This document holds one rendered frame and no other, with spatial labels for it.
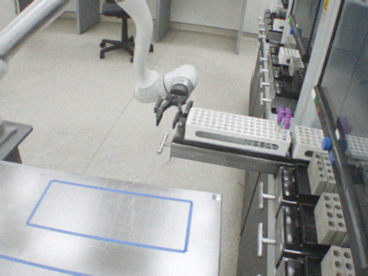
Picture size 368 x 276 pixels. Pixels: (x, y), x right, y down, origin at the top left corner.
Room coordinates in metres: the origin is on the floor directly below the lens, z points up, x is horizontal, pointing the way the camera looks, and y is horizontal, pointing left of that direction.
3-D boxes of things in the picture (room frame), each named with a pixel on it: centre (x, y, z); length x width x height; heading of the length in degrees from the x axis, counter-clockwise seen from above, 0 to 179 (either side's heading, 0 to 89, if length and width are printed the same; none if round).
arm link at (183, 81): (1.21, 0.03, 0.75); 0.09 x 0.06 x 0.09; 82
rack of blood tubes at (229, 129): (0.81, -0.15, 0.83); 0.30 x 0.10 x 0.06; 82
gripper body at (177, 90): (1.14, 0.04, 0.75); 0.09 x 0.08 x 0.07; 172
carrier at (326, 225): (0.48, -0.33, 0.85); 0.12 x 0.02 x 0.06; 172
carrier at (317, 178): (0.63, -0.35, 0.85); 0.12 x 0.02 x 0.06; 173
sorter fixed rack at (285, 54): (1.47, -0.56, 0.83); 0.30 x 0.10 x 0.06; 82
